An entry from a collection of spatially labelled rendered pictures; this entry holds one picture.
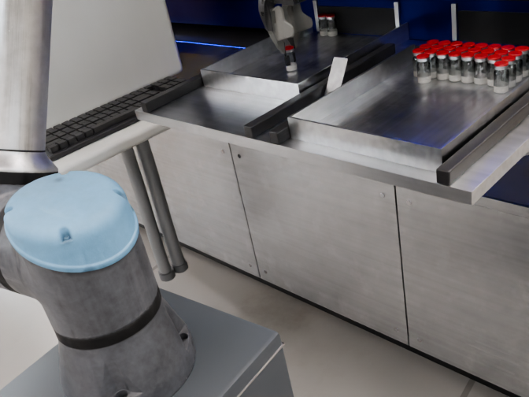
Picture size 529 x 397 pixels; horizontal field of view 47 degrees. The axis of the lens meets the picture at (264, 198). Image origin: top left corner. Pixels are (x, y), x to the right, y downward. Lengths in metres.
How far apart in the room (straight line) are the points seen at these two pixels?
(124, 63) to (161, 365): 1.01
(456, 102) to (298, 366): 1.02
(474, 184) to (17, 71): 0.53
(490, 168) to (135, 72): 1.00
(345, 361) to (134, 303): 1.21
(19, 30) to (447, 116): 0.59
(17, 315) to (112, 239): 1.82
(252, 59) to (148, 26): 0.35
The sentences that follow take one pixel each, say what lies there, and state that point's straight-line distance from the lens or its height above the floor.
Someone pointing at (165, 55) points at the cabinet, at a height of 0.86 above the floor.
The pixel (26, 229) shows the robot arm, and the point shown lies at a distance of 0.60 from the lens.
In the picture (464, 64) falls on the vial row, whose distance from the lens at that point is 1.05.
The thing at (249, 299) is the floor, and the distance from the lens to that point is 2.06.
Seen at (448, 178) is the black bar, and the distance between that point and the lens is 0.77.
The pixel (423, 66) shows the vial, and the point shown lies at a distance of 1.07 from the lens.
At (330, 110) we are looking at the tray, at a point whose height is 0.89.
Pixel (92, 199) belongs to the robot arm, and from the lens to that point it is 0.61.
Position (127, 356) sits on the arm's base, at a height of 0.86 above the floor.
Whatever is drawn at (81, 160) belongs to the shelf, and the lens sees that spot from 1.28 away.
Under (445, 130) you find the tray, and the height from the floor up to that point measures 0.88.
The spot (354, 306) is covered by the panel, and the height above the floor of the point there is 0.15.
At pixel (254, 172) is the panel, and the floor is 0.50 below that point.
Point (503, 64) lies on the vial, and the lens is 1.00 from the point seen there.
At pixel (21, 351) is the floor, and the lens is 2.22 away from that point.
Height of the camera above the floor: 1.27
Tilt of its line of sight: 29 degrees down
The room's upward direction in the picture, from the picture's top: 12 degrees counter-clockwise
